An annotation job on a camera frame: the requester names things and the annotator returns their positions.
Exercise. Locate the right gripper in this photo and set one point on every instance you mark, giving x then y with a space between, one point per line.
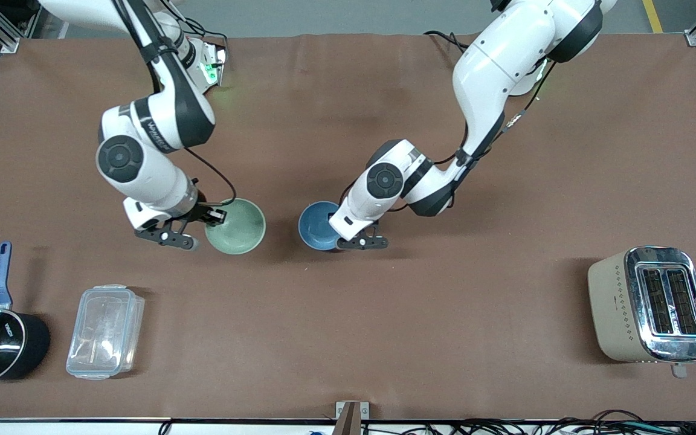
202 211

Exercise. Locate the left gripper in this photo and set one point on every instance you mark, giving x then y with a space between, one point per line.
331 215

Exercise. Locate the blue bowl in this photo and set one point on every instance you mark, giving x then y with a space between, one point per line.
315 226

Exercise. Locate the green bowl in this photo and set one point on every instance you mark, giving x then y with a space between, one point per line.
239 229

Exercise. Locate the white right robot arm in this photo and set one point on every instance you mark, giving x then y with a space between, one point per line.
161 127

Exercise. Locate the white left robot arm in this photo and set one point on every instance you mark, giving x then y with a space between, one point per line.
493 66

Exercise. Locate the brown table mat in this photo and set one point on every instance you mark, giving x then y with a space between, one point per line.
348 338

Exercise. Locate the clear plastic food container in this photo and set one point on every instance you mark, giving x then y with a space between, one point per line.
103 332

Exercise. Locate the beige chrome two-slot toaster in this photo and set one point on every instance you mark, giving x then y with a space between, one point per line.
614 308

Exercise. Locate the metal table edge bracket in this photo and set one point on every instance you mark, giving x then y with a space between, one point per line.
351 417

